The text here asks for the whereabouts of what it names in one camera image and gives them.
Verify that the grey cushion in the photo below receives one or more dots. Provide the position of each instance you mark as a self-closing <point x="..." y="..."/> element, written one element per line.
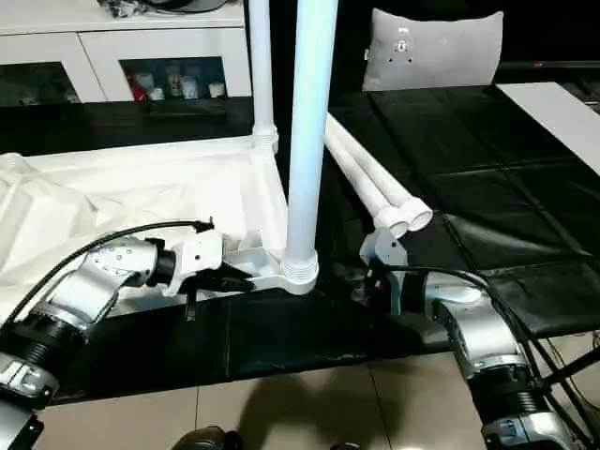
<point x="436" y="51"/>

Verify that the grey crumpled cloth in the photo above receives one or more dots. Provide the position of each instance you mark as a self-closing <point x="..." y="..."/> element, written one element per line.
<point x="119" y="7"/>

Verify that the black work mat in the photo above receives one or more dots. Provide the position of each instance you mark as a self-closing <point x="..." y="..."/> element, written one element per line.
<point x="469" y="140"/>

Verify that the black right robot foot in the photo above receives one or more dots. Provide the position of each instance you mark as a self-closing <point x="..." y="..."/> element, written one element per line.
<point x="344" y="446"/>

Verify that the black stand leg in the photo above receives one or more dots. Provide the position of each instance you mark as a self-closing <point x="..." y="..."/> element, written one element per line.
<point x="574" y="368"/>

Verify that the small white cup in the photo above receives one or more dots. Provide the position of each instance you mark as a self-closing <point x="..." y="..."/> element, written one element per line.
<point x="157" y="93"/>
<point x="215" y="89"/>

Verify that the white plastic table top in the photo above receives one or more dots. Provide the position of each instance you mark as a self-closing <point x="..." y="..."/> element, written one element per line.
<point x="140" y="187"/>

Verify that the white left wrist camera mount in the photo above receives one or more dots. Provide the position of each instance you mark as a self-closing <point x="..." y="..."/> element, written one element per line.
<point x="197" y="253"/>

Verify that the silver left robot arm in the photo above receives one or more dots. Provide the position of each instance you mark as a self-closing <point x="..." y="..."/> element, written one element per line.
<point x="94" y="276"/>

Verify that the black cabinet with gold label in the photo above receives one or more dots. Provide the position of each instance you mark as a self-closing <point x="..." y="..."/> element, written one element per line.
<point x="351" y="47"/>

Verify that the printed glass jar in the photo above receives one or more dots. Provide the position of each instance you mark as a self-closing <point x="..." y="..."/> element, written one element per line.
<point x="190" y="85"/>
<point x="174" y="83"/>

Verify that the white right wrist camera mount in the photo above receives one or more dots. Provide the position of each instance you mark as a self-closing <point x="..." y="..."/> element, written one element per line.
<point x="386" y="246"/>

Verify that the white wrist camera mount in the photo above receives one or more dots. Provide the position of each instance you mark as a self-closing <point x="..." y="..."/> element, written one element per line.
<point x="197" y="253"/>
<point x="386" y="246"/>

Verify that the red bottle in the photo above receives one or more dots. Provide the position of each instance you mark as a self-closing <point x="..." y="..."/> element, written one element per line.
<point x="139" y="89"/>

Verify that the white sideboard with glass doors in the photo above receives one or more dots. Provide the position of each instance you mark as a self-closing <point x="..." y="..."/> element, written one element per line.
<point x="140" y="42"/>

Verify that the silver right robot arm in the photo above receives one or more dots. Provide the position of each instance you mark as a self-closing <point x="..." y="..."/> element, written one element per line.
<point x="478" y="323"/>

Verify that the dark round helmet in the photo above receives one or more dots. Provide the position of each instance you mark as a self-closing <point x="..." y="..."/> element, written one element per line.
<point x="187" y="4"/>

